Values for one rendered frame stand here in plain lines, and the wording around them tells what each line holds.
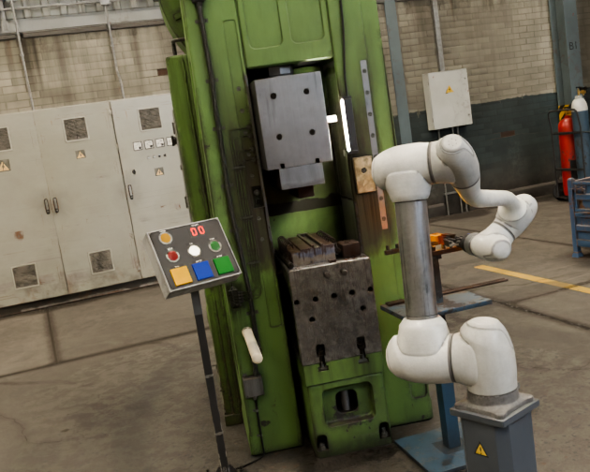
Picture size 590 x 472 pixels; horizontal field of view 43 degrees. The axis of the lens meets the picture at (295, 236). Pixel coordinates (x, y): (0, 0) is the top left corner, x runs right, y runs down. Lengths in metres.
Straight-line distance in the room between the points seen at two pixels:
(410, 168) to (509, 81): 8.91
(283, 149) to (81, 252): 5.34
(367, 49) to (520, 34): 7.88
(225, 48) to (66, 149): 5.08
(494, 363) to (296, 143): 1.47
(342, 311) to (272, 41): 1.27
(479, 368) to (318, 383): 1.27
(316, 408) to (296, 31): 1.73
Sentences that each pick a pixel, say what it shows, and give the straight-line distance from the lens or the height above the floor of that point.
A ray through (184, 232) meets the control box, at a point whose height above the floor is 1.17.
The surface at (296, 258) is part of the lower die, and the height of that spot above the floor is 0.95.
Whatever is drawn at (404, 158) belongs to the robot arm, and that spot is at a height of 1.40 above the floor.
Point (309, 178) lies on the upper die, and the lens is 3.36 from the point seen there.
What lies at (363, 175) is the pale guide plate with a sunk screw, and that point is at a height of 1.27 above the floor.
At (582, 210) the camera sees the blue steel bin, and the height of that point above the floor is 0.43.
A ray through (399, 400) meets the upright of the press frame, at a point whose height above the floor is 0.14.
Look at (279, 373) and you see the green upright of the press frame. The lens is 3.65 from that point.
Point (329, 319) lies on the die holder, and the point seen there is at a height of 0.66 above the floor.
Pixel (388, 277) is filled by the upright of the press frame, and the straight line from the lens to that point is 3.65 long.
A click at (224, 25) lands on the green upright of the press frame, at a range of 3.50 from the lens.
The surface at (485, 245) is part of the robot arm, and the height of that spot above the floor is 1.02.
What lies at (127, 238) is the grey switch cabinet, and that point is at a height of 0.58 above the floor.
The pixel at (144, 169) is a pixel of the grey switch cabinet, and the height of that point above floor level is 1.30.
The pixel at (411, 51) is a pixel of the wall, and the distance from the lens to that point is 10.40.
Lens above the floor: 1.55
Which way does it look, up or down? 8 degrees down
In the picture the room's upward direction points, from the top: 9 degrees counter-clockwise
